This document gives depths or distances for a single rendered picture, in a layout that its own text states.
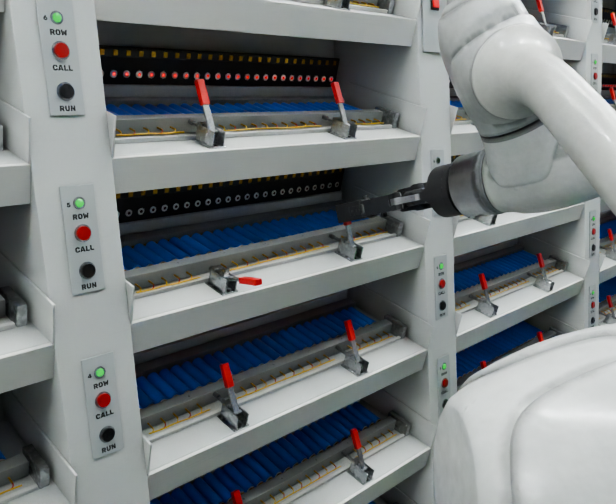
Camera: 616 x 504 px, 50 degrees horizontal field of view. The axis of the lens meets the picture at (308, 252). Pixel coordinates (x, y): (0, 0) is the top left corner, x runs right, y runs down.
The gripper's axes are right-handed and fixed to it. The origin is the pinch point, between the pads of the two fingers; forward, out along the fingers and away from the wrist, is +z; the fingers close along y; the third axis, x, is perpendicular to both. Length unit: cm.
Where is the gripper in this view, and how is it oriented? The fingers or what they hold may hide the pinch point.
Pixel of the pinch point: (357, 210)
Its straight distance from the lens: 108.5
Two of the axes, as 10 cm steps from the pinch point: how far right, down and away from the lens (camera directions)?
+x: -2.0, -9.8, -0.3
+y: 7.1, -1.7, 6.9
